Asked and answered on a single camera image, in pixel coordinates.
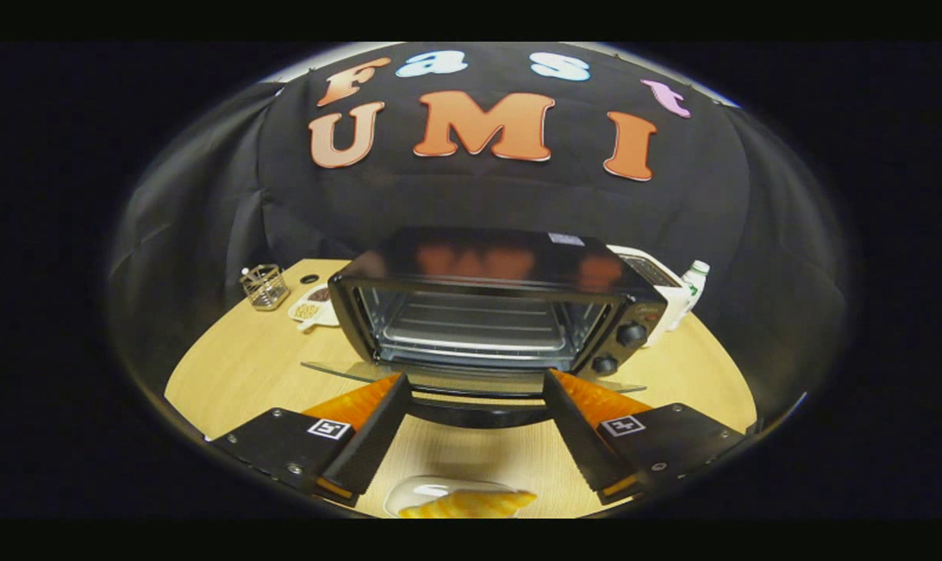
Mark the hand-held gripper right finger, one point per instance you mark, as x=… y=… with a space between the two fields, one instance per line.
x=576 y=440

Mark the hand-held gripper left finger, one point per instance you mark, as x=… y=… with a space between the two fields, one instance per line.
x=377 y=440

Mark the golden croissant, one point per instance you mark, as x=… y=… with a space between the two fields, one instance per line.
x=470 y=506

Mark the black toaster oven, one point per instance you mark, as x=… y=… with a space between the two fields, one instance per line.
x=486 y=257

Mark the white pop-up toaster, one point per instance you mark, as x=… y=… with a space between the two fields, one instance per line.
x=673 y=300

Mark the clear glass plate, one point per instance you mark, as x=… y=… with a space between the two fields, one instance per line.
x=416 y=491

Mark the white divided snack dish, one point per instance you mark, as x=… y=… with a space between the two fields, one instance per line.
x=315 y=313

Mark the white bottle green label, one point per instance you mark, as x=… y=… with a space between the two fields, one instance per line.
x=696 y=284

